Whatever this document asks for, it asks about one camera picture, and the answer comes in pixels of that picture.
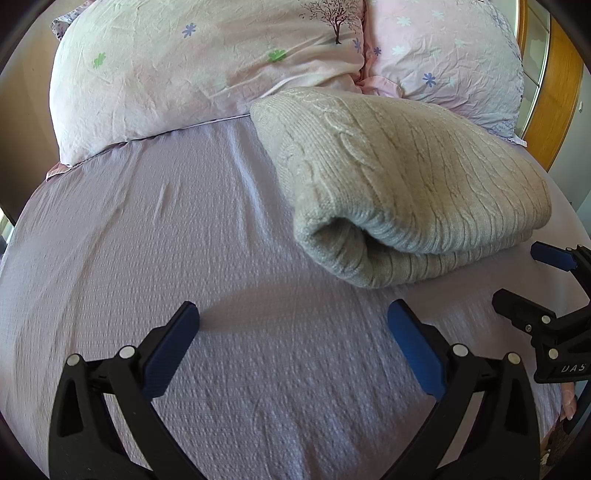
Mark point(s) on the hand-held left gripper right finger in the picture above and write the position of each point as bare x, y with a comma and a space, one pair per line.
418, 348

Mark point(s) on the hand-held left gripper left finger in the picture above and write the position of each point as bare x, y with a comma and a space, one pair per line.
168, 348

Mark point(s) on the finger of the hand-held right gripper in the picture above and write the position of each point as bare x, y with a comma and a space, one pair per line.
551, 256
521, 314

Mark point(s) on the person's right hand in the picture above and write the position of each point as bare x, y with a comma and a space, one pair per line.
570, 404

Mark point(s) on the lavender bed sheet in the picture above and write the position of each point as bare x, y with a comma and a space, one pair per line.
184, 258

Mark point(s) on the wooden framed glass door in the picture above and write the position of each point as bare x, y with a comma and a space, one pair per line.
554, 83

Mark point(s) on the pink floral pillow with tree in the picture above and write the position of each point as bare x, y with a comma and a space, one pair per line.
184, 64

